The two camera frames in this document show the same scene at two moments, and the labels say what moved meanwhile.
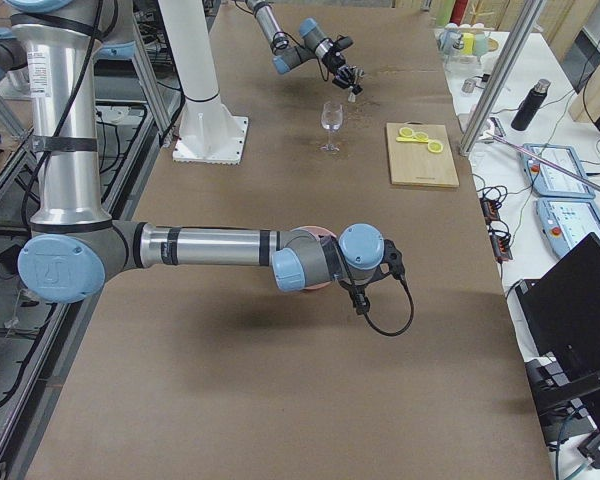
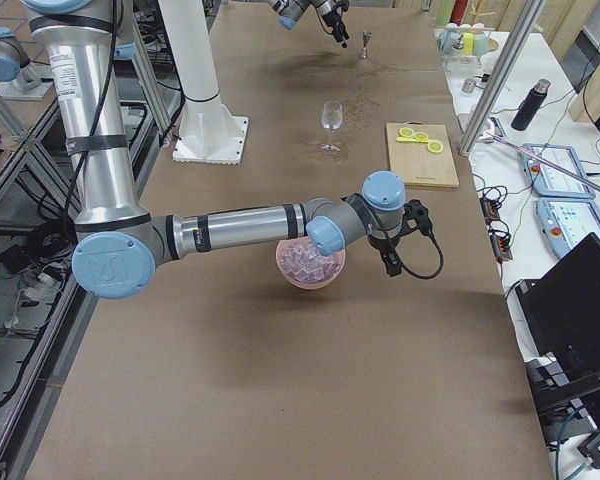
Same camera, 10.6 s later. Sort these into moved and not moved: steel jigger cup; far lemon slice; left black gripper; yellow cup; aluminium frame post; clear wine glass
Moved: left black gripper; steel jigger cup
Not moved: far lemon slice; clear wine glass; aluminium frame post; yellow cup
